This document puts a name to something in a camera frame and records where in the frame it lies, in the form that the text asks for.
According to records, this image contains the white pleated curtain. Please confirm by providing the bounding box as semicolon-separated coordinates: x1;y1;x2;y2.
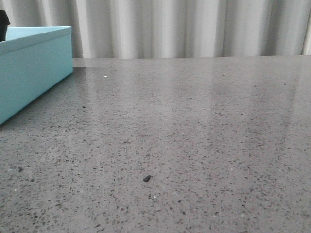
0;0;311;59

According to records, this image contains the small black debris piece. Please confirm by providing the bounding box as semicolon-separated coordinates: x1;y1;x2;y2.
143;175;151;182

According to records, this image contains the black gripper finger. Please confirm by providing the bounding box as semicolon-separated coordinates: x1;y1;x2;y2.
0;9;10;42

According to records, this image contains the light blue storage box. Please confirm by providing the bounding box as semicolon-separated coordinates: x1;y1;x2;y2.
0;26;73;123

